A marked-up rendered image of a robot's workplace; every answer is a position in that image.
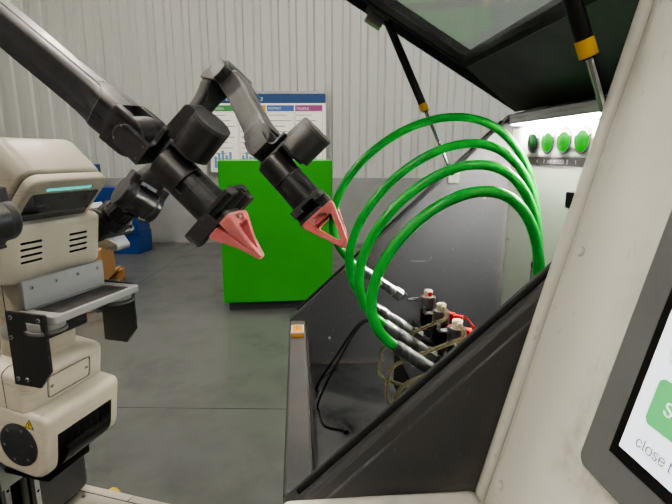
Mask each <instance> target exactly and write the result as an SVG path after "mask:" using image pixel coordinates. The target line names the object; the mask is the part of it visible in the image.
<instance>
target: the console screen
mask: <svg viewBox="0 0 672 504"><path fill-rule="evenodd" d="M581 461H582V463H583V465H584V466H585V467H586V468H587V470H588V471H589V472H590V473H591V474H592V475H593V476H594V477H595V478H596V479H597V480H598V481H599V483H600V484H601V485H602V486H603V487H604V488H605V489H606V490H607V491H608V492H609V493H610V494H611V496H612V497H613V498H614V499H615V500H616V501H617V502H618V503H619V504H672V210H671V212H670V215H669V218H668V220H667V223H666V226H665V228H664V231H663V234H662V236H661V239H660V242H659V244H658V247H657V250H656V252H655V255H654V258H653V260H652V263H651V266H650V268H649V271H648V274H647V276H646V279H645V282H644V284H643V287H642V290H641V292H640V295H639V298H638V300H637V303H636V306H635V308H634V311H633V314H632V316H631V319H630V322H629V324H628V327H627V330H626V332H625V335H624V338H623V340H622V343H621V346H620V348H619V351H618V354H617V356H616V359H615V362H614V364H613V367H612V370H611V372H610V375H609V378H608V380H607V383H606V386H605V388H604V391H603V394H602V396H601V399H600V402H599V404H598V407H597V410H596V412H595V415H594V418H593V420H592V423H591V426H590V428H589V431H588V434H587V437H586V439H585V442H584V445H583V447H582V450H581Z"/></svg>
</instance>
